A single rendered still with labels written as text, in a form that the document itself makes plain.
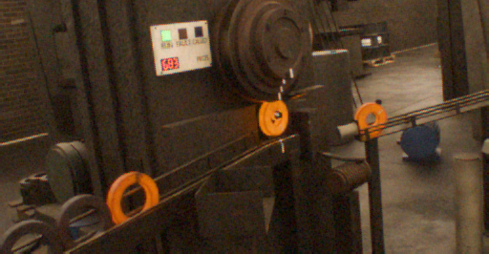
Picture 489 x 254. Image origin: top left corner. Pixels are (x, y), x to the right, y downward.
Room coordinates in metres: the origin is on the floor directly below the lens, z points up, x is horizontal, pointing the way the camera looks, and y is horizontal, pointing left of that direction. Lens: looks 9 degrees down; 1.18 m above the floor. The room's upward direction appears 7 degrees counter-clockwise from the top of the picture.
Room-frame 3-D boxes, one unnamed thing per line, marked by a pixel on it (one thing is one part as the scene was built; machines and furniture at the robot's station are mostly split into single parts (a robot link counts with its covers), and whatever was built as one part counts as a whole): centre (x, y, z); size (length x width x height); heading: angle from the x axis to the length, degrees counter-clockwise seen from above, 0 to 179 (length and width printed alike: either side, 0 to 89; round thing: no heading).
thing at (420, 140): (3.97, -1.40, 0.17); 0.57 x 0.31 x 0.34; 155
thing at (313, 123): (2.27, -0.26, 0.68); 0.11 x 0.08 x 0.24; 45
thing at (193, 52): (1.93, 0.22, 1.15); 0.26 x 0.02 x 0.18; 135
